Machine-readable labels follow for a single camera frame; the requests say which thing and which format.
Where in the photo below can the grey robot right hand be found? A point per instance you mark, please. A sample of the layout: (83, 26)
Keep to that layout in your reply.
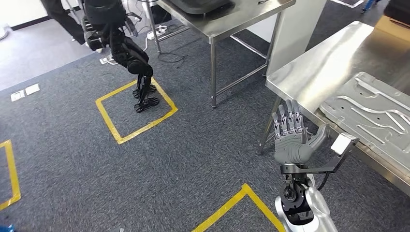
(291, 150)

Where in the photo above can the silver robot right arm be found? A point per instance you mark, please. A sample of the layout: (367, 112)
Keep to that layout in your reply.
(317, 208)

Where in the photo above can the stainless steel workbench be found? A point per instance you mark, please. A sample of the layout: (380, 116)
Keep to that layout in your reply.
(320, 64)

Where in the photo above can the stamped aluminium sheet panel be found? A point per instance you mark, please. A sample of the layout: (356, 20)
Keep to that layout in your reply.
(368, 112)

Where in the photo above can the white table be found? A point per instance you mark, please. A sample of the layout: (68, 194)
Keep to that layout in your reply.
(298, 32)

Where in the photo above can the stainless steel side table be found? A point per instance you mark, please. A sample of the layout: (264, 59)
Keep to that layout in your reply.
(224, 19)

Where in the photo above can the brown cardboard box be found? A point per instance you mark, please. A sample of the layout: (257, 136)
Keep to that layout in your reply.
(392, 28)

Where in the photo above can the black humanoid robot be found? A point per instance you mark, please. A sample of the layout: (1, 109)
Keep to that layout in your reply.
(128, 54)

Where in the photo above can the person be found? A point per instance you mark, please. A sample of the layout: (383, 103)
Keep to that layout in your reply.
(64, 19)

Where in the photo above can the white floor socket plate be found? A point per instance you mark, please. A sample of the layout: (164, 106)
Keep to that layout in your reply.
(32, 89)
(17, 95)

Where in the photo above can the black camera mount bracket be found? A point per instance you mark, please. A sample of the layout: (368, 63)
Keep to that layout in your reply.
(333, 165)

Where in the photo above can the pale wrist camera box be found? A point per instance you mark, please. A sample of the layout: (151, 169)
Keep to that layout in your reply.
(341, 144)

